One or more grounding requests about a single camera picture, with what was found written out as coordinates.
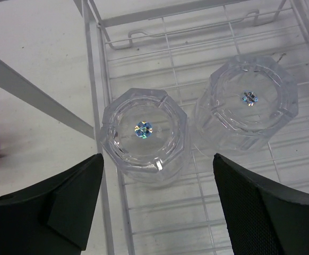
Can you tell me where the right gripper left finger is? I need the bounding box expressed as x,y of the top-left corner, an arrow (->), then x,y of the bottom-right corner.
0,154 -> 104,254

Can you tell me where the clear glass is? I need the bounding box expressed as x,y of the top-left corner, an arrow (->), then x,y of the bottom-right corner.
191,54 -> 298,156
99,88 -> 191,186

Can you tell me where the clear glass lower right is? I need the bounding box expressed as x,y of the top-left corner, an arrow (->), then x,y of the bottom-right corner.
191,54 -> 298,156

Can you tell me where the clear glass lower left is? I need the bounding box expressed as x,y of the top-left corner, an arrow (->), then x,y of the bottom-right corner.
99,88 -> 191,186

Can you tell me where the white wire dish rack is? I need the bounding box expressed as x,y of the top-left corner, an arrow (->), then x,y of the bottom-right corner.
0,0 -> 309,255

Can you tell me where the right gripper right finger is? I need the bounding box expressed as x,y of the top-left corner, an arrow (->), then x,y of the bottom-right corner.
213,154 -> 309,254

